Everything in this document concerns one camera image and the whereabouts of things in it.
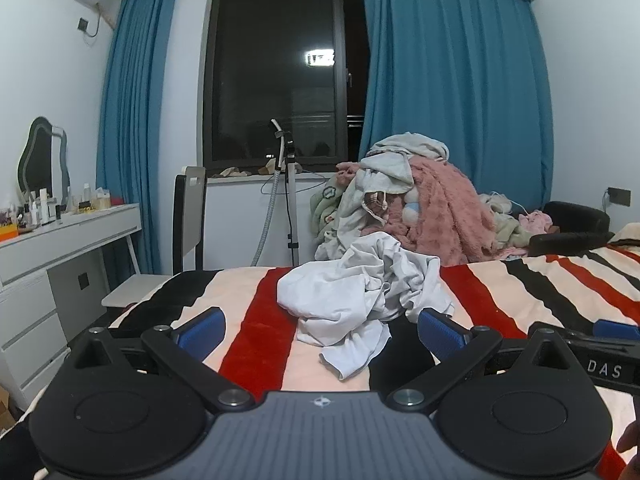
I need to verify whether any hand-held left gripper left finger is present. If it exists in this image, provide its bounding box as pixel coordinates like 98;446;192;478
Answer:
67;306;256;413

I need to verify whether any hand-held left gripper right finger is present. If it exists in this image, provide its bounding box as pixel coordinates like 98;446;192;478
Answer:
387;307;583;413

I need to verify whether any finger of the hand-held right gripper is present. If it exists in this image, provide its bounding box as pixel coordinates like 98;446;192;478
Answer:
594;319;640;342
529;321;593;356

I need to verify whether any white t-shirt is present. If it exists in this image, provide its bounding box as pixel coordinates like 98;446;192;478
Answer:
276;232;456;382

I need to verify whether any person's right hand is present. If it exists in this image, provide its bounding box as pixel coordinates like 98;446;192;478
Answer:
616;421;640;455

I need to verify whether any red black striped blanket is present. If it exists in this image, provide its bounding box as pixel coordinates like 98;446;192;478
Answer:
15;222;640;480

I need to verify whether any black armchair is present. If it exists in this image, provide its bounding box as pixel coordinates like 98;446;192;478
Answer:
529;201;614;258

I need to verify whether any black and white chair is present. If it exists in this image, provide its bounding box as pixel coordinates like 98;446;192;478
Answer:
101;165;208;312

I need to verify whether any cream crumpled cloth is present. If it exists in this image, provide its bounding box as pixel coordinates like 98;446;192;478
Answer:
479;192;532;262

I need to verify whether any small pink garment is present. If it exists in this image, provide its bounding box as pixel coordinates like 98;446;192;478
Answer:
517;210;554;234

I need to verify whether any white blue plush toy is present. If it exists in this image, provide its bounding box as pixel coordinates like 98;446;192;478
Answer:
402;187;427;224

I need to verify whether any pink fluffy blanket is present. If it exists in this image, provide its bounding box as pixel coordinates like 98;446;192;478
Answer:
335;157;507;267

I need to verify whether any standing garment steamer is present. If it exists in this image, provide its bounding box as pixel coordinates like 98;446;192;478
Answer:
252;118;302;267

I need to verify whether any white dressing table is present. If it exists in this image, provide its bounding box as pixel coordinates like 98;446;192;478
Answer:
0;203;144;412

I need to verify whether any light grey hooded jacket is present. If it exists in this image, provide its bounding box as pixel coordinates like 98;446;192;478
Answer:
315;152;417;262

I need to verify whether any green patterned blanket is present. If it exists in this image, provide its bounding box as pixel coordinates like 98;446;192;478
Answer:
310;175;362;249

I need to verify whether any beige grey sweatshirt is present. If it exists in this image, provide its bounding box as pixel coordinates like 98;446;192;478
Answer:
367;132;451;162

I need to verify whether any group of cosmetic bottles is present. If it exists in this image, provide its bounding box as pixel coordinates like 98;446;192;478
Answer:
0;182;126;235

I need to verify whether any brown cardboard box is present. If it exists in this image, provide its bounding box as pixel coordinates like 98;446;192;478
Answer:
0;389;17;432

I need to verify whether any blue curtain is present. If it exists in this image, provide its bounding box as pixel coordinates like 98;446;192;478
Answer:
95;0;179;277
357;0;557;213

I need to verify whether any wavy framed mirror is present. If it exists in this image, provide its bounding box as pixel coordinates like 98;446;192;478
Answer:
17;116;71;202

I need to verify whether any dark window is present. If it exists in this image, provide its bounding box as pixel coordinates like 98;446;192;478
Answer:
202;0;372;172

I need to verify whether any thin white cable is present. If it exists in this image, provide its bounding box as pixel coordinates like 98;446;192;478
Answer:
489;190;532;217

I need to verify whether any thin wire clothes hanger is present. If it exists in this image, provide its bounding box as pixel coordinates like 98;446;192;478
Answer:
260;169;342;197

